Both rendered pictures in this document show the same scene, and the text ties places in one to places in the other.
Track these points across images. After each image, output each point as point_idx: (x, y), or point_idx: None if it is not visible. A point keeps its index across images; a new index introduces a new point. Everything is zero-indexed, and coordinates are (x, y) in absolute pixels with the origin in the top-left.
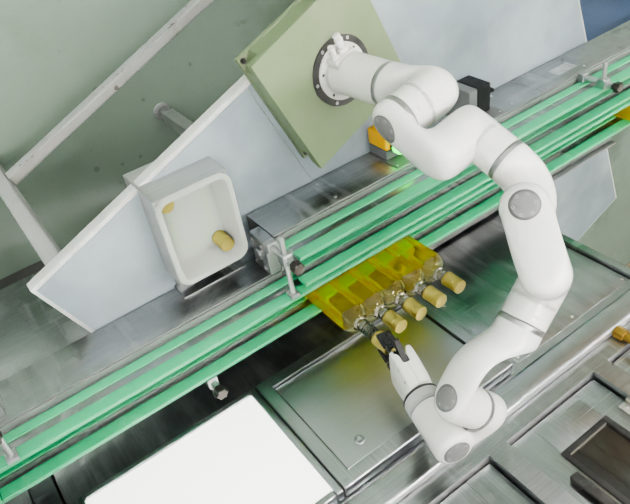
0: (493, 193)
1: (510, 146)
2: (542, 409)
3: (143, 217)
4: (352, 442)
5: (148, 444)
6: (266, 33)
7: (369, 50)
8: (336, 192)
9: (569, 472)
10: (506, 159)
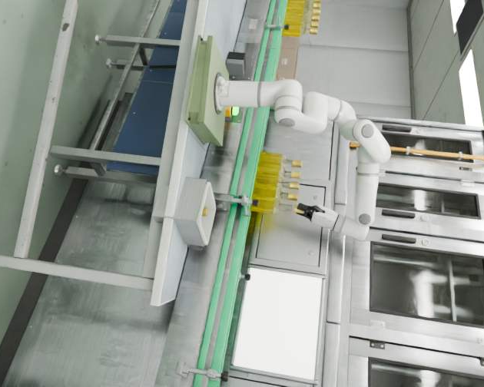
0: None
1: (341, 105)
2: (353, 193)
3: (177, 229)
4: (309, 255)
5: None
6: (191, 97)
7: (221, 74)
8: (227, 152)
9: (379, 210)
10: (342, 111)
